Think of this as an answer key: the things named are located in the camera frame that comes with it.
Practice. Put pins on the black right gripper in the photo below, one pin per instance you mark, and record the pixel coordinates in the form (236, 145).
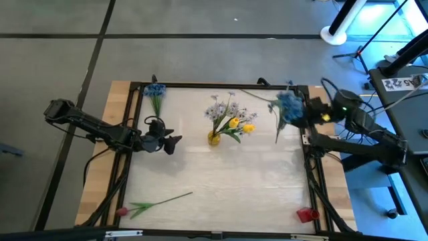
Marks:
(316, 108)

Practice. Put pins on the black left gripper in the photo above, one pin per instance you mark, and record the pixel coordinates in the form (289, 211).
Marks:
(154, 139)

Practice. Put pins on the yellow ribbed glass vase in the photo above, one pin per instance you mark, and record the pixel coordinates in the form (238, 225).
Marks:
(213, 140)

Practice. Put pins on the white artificial flower bunch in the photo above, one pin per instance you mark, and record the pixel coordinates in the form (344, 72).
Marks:
(215, 110)
(245, 116)

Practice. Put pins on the dense blue artificial flower bunch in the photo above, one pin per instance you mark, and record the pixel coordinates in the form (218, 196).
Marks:
(154, 89)

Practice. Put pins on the red glass vase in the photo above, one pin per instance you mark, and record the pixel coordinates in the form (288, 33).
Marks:
(306, 215)

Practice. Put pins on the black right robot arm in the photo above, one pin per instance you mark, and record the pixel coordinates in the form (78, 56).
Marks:
(351, 149)

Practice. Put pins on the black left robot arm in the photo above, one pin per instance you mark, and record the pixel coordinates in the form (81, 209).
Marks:
(93, 129)

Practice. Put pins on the black tripod stand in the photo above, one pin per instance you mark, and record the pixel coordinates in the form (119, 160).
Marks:
(359, 52)

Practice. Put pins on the white round pole stand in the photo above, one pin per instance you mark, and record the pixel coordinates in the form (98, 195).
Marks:
(334, 36)

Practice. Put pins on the white printed paper label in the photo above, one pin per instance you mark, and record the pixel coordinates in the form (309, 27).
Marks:
(399, 83)

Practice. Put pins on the person's foot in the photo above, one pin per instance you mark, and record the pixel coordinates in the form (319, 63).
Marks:
(390, 58)

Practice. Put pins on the black side desk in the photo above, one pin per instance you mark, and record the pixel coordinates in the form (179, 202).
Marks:
(414, 134)

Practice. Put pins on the black caster wheel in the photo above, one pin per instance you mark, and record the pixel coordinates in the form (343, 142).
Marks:
(392, 213)

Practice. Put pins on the blue grey floor object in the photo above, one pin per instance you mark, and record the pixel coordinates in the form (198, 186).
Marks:
(10, 149)

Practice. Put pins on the black aluminium table frame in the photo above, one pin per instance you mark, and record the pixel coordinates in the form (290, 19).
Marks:
(200, 85)

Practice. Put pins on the silver mount bracket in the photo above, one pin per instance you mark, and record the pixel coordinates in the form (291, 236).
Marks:
(309, 237)
(123, 233)

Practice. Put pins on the black slanted post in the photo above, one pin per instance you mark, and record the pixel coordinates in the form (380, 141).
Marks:
(406, 57)

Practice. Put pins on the black camera rig bar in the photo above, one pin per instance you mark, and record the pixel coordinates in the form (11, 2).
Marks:
(50, 234)

